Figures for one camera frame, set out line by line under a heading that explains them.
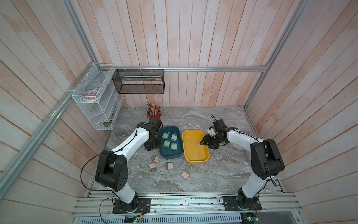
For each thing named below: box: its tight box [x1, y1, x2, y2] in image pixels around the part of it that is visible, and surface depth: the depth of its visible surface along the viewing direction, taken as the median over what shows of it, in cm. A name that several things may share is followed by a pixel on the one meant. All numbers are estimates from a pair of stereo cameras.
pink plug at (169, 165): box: [164, 161, 174, 171], surface depth 87 cm
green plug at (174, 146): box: [170, 142, 178, 151], surface depth 95 cm
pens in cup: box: [146, 102, 162, 116], surface depth 103 cm
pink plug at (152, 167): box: [149, 162, 157, 173], surface depth 87 cm
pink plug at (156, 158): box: [152, 154, 161, 163], surface depth 90 cm
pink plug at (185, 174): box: [180, 169, 191, 180], surface depth 84 cm
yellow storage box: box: [182, 129, 210, 165], surface depth 98 cm
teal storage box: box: [157, 125, 184, 160], surface depth 98 cm
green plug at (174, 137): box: [171, 133, 178, 142], surface depth 100 cm
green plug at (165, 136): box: [161, 131, 170, 140], surface depth 103 cm
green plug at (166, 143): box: [163, 139, 171, 148], surface depth 97 cm
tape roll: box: [83, 89, 102, 103], surface depth 75 cm
